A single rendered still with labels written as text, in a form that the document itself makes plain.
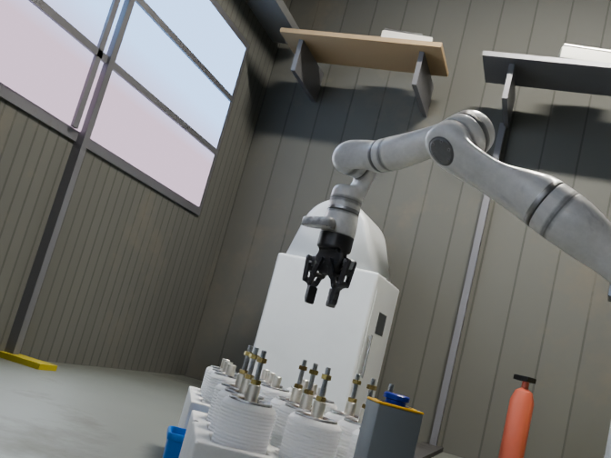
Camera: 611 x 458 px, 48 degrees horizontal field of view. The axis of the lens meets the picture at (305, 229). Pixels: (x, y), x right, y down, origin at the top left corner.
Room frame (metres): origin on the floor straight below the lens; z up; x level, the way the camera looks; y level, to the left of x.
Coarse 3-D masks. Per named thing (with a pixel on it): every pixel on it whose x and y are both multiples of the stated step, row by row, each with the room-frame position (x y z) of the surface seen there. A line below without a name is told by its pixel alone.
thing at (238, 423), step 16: (224, 400) 1.20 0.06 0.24; (224, 416) 1.18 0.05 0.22; (240, 416) 1.17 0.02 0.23; (256, 416) 1.17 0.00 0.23; (272, 416) 1.19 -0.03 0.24; (224, 432) 1.18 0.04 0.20; (240, 432) 1.17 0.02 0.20; (256, 432) 1.17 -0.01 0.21; (240, 448) 1.17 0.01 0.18; (256, 448) 1.18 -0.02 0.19
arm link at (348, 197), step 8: (360, 176) 1.46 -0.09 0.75; (368, 176) 1.45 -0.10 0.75; (336, 184) 1.45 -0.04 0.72; (344, 184) 1.44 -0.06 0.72; (352, 184) 1.48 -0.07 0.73; (360, 184) 1.45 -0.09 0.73; (368, 184) 1.45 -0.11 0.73; (336, 192) 1.44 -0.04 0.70; (344, 192) 1.43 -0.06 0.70; (352, 192) 1.43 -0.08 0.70; (360, 192) 1.44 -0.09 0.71; (336, 200) 1.43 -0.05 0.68; (344, 200) 1.43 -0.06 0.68; (352, 200) 1.43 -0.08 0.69; (360, 200) 1.44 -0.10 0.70; (344, 208) 1.43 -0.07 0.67; (352, 208) 1.43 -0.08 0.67; (360, 208) 1.45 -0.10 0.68
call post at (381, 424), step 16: (368, 400) 1.09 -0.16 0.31; (368, 416) 1.07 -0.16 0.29; (384, 416) 1.03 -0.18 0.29; (400, 416) 1.03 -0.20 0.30; (416, 416) 1.04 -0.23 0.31; (368, 432) 1.05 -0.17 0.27; (384, 432) 1.03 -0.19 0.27; (400, 432) 1.03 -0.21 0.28; (416, 432) 1.04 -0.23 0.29; (368, 448) 1.03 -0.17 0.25; (384, 448) 1.03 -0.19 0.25; (400, 448) 1.03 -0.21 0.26
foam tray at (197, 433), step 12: (192, 420) 1.38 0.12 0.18; (204, 420) 1.39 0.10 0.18; (192, 432) 1.27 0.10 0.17; (204, 432) 1.24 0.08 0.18; (192, 444) 1.18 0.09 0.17; (204, 444) 1.13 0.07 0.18; (216, 444) 1.14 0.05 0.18; (180, 456) 1.44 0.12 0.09; (192, 456) 1.13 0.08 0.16; (204, 456) 1.13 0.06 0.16; (216, 456) 1.13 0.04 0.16; (228, 456) 1.13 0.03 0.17; (240, 456) 1.14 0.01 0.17; (252, 456) 1.14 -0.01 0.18; (264, 456) 1.15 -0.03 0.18; (276, 456) 1.18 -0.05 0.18
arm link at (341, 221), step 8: (328, 208) 1.45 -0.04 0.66; (336, 208) 1.43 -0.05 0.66; (304, 216) 1.45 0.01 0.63; (312, 216) 1.43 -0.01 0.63; (320, 216) 1.41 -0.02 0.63; (328, 216) 1.39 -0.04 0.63; (336, 216) 1.43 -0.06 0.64; (344, 216) 1.43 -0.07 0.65; (352, 216) 1.43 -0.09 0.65; (304, 224) 1.45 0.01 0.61; (312, 224) 1.42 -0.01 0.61; (320, 224) 1.40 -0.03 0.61; (328, 224) 1.39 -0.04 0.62; (336, 224) 1.43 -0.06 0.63; (344, 224) 1.43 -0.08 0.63; (352, 224) 1.43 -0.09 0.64; (336, 232) 1.43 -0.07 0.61; (344, 232) 1.43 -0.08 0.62; (352, 232) 1.44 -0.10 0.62
